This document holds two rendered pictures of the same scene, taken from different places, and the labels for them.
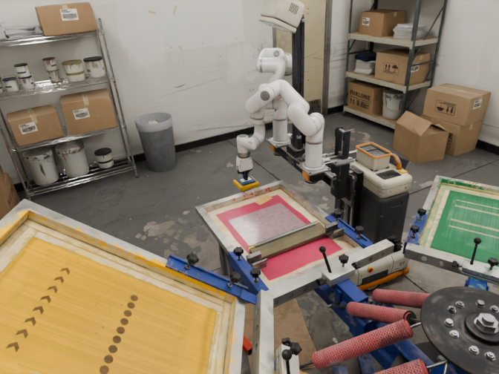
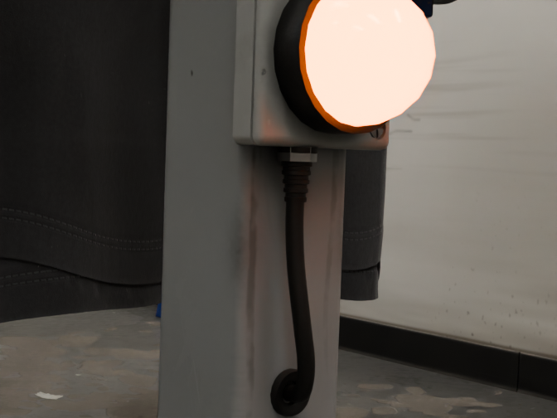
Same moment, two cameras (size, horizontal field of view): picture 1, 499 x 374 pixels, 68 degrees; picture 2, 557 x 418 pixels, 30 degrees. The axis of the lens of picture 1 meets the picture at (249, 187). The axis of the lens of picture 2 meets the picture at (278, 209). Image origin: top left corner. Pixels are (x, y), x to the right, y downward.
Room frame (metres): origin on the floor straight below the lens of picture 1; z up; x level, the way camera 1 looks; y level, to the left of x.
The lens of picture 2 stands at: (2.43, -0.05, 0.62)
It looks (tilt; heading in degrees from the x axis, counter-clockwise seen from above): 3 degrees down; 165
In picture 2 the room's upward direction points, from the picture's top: 2 degrees clockwise
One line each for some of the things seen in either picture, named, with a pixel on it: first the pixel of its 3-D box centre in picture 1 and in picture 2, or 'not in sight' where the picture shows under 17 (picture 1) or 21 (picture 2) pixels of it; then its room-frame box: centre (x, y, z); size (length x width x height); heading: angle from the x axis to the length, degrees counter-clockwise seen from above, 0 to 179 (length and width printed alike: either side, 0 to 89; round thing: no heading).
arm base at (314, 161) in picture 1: (315, 153); not in sight; (1.93, -0.39, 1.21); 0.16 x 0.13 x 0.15; 110
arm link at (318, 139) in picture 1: (313, 128); not in sight; (1.91, -0.37, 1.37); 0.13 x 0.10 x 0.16; 152
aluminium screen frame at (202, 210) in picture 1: (274, 228); not in sight; (1.57, -0.11, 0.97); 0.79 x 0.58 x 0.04; 25
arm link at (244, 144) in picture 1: (247, 144); not in sight; (2.10, -0.01, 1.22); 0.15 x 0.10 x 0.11; 62
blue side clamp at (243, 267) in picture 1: (247, 274); not in sight; (1.23, 0.03, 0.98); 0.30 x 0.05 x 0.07; 25
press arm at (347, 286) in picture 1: (347, 289); not in sight; (1.06, -0.36, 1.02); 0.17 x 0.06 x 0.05; 25
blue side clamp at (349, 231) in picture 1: (347, 234); not in sight; (1.47, -0.47, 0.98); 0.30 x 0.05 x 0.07; 25
